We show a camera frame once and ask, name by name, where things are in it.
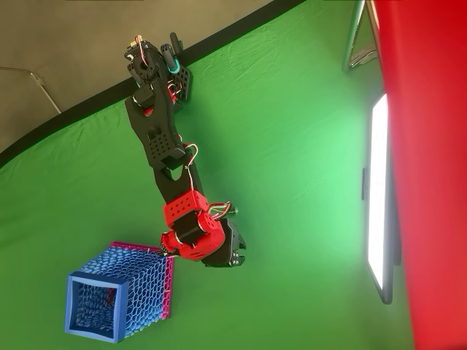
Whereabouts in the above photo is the chrome tube stand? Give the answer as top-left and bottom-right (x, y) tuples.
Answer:
(341, 0), (380, 74)

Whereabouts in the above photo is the red blurry mount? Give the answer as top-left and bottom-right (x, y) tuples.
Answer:
(371, 0), (467, 350)

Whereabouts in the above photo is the clear plastic bracket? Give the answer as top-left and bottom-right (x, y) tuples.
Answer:
(349, 45), (379, 70)

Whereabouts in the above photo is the green cloth with black rim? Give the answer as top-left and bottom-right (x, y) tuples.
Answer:
(0, 0), (415, 350)

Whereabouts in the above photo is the flat LED light panel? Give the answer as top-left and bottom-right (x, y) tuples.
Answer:
(360, 93), (402, 306)

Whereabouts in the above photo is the blue and pink lattice basket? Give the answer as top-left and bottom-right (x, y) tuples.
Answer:
(64, 240), (176, 343)

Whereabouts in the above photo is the black clamp with teal ring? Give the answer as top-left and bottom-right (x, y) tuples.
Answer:
(159, 31), (184, 77)

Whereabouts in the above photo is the thin grey rod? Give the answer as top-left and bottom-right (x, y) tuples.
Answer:
(0, 66), (62, 114)

